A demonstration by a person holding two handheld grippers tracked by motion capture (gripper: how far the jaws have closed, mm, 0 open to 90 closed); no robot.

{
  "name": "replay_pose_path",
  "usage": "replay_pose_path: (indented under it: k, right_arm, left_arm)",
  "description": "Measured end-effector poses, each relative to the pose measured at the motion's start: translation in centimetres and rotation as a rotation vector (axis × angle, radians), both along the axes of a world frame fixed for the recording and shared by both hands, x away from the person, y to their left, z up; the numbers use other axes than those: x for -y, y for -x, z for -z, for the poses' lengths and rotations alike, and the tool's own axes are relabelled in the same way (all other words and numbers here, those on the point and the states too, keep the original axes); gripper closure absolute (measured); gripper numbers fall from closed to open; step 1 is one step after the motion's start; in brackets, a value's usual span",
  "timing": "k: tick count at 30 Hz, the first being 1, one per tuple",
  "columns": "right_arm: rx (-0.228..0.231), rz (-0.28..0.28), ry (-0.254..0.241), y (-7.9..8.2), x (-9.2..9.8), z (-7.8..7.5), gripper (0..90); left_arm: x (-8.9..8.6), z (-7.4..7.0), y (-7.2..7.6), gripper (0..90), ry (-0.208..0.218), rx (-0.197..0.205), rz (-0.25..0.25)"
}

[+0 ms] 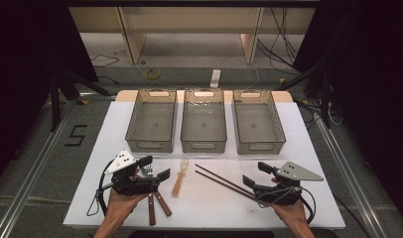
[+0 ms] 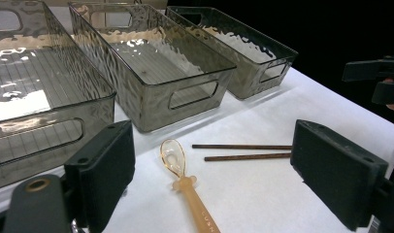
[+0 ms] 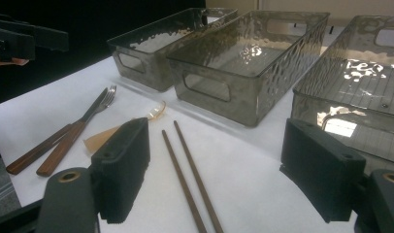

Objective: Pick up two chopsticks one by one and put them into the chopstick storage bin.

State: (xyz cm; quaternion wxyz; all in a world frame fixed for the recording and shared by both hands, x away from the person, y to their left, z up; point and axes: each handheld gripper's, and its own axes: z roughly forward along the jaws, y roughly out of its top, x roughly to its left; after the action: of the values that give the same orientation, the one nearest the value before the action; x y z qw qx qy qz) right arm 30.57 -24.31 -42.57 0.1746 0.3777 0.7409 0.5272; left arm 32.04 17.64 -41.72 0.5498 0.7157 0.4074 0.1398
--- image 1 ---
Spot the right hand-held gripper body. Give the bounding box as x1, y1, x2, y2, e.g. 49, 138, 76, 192
253, 161, 325, 206

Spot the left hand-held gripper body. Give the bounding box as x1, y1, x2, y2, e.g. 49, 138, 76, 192
104, 150, 162, 196

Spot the dark brown chopstick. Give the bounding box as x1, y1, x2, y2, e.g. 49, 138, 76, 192
195, 164, 257, 196
195, 170, 257, 201

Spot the transparent grey plastic bin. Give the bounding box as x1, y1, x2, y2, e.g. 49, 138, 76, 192
180, 87, 228, 154
124, 88, 178, 154
232, 88, 287, 156

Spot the person's right hand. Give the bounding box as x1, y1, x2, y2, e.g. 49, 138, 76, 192
271, 198, 309, 229

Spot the person's left hand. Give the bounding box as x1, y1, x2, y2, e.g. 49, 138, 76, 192
104, 190, 150, 226

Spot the white table mat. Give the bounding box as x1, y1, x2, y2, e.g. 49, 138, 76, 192
63, 100, 346, 230

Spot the black metal stand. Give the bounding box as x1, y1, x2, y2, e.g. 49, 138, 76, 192
49, 68, 113, 133
275, 62, 334, 129

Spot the white power strip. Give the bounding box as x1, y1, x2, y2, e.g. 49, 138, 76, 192
209, 68, 221, 89

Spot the light wooden shelf unit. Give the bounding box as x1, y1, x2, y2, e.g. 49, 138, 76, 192
68, 6, 317, 65

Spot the right hand-held gripper cable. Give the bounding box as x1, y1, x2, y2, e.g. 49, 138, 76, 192
255, 186, 317, 225

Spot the metal floor rail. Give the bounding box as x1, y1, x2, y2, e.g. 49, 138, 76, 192
315, 115, 389, 238
0, 95, 91, 238

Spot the yellow cable coil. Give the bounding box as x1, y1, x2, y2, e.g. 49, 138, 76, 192
144, 67, 163, 81

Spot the white floor cable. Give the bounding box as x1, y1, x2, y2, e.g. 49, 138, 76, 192
218, 54, 261, 90

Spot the thin black floor cable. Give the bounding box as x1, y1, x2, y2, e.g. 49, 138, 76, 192
89, 54, 120, 86

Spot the bundle of black cables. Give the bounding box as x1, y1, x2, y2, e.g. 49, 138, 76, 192
257, 7, 302, 75

